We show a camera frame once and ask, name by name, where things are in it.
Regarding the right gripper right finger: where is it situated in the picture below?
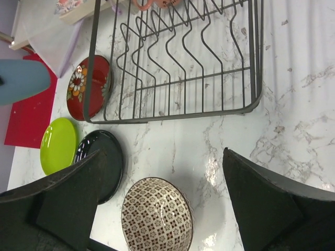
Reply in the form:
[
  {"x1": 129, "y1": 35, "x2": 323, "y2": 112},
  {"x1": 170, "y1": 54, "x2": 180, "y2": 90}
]
[{"x1": 222, "y1": 148, "x2": 334, "y2": 250}]

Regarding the black plate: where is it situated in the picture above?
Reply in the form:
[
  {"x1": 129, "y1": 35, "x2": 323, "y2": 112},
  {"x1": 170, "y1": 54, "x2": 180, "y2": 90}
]
[{"x1": 73, "y1": 130, "x2": 125, "y2": 204}]

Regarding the black wire dish rack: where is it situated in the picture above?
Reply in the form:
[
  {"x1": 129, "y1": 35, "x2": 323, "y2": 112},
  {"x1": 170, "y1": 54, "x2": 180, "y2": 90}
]
[{"x1": 83, "y1": 1, "x2": 264, "y2": 124}]

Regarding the clear plastic bag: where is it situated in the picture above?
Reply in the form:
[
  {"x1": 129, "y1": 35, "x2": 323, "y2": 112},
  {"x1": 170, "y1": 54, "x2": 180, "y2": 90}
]
[{"x1": 24, "y1": 1, "x2": 83, "y2": 77}]

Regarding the book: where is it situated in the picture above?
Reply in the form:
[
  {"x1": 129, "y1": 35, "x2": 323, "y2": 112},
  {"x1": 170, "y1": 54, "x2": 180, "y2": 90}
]
[{"x1": 53, "y1": 0, "x2": 110, "y2": 26}]

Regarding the pink mug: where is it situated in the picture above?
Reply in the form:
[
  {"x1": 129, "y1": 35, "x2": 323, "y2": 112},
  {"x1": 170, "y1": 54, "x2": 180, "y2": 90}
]
[{"x1": 132, "y1": 0, "x2": 181, "y2": 12}]

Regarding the green plate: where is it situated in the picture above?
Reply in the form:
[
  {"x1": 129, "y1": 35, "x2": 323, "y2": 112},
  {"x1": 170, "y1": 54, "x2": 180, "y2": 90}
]
[{"x1": 40, "y1": 118, "x2": 78, "y2": 176}]

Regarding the red folder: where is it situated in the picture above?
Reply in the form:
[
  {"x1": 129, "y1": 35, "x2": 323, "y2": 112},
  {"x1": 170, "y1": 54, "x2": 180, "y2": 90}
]
[{"x1": 4, "y1": 69, "x2": 58, "y2": 149}]

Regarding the white two-tier shelf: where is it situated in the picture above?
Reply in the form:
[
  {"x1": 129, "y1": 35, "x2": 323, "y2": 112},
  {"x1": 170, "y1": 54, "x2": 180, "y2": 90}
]
[{"x1": 1, "y1": 1, "x2": 35, "y2": 54}]

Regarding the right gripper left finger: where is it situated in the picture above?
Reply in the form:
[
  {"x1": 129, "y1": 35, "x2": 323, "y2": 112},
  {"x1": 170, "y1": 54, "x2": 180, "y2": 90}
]
[{"x1": 1, "y1": 151, "x2": 106, "y2": 250}]

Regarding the blue cup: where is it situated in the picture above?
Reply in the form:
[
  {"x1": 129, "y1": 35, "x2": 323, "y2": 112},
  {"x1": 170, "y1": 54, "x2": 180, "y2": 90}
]
[{"x1": 1, "y1": 59, "x2": 51, "y2": 106}]

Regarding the red floral plate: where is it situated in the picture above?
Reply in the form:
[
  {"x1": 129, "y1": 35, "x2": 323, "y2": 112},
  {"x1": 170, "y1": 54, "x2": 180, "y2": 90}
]
[{"x1": 66, "y1": 55, "x2": 114, "y2": 121}]

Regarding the patterned bowl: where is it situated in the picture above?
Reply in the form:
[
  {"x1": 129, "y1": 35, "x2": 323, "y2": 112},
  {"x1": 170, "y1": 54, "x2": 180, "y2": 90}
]
[{"x1": 121, "y1": 177, "x2": 194, "y2": 250}]

